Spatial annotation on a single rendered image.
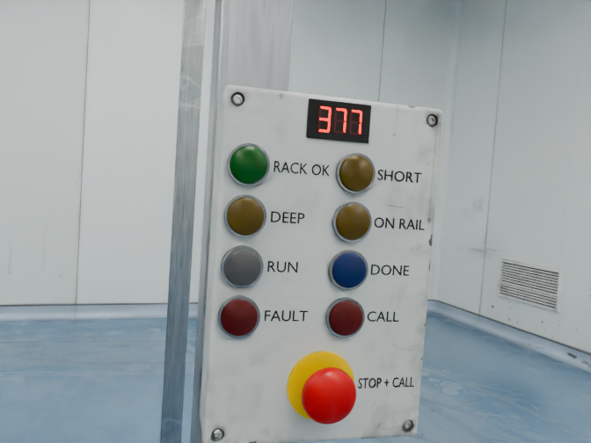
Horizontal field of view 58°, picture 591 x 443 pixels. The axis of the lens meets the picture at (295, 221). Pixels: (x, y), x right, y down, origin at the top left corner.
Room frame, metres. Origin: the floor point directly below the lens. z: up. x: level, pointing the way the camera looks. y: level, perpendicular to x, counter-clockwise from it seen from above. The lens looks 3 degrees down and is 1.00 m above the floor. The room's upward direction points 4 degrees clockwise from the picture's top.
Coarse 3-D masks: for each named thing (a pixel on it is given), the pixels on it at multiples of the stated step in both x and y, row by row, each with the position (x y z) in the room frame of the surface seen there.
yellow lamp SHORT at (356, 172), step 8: (344, 160) 0.39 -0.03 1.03; (352, 160) 0.39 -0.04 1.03; (360, 160) 0.39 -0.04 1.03; (344, 168) 0.39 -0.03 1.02; (352, 168) 0.39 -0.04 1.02; (360, 168) 0.39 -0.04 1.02; (368, 168) 0.39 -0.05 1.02; (344, 176) 0.39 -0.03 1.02; (352, 176) 0.39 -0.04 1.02; (360, 176) 0.39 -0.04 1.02; (368, 176) 0.39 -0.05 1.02; (344, 184) 0.39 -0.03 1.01; (352, 184) 0.39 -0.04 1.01; (360, 184) 0.39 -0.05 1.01; (368, 184) 0.39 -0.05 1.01
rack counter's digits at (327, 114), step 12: (324, 108) 0.39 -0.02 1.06; (336, 108) 0.39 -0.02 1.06; (348, 108) 0.39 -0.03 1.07; (324, 120) 0.39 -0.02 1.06; (336, 120) 0.39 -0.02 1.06; (348, 120) 0.39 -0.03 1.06; (360, 120) 0.39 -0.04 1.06; (324, 132) 0.39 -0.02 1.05; (336, 132) 0.39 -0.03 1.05; (348, 132) 0.39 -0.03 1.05; (360, 132) 0.39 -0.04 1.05
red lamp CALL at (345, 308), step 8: (336, 304) 0.39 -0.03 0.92; (344, 304) 0.39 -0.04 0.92; (352, 304) 0.39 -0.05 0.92; (336, 312) 0.39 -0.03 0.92; (344, 312) 0.39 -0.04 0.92; (352, 312) 0.39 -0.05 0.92; (360, 312) 0.39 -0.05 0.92; (336, 320) 0.39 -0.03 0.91; (344, 320) 0.39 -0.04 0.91; (352, 320) 0.39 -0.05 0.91; (360, 320) 0.39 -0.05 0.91; (336, 328) 0.39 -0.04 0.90; (344, 328) 0.39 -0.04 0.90; (352, 328) 0.39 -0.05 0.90
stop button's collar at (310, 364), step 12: (300, 360) 0.39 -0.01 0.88; (312, 360) 0.39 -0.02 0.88; (324, 360) 0.39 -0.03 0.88; (336, 360) 0.39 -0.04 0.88; (300, 372) 0.38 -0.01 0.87; (312, 372) 0.39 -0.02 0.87; (348, 372) 0.39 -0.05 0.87; (288, 384) 0.38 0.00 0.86; (300, 384) 0.38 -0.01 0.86; (288, 396) 0.38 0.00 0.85; (300, 396) 0.38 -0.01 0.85; (300, 408) 0.38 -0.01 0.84
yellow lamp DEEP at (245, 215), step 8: (240, 200) 0.37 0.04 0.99; (248, 200) 0.37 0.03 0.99; (256, 200) 0.37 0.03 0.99; (232, 208) 0.37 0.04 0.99; (240, 208) 0.37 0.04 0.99; (248, 208) 0.37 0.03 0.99; (256, 208) 0.37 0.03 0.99; (232, 216) 0.37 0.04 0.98; (240, 216) 0.37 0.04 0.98; (248, 216) 0.37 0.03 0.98; (256, 216) 0.37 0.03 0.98; (264, 216) 0.37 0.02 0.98; (232, 224) 0.37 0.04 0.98; (240, 224) 0.37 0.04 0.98; (248, 224) 0.37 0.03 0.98; (256, 224) 0.37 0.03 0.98; (240, 232) 0.37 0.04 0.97; (248, 232) 0.37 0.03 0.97
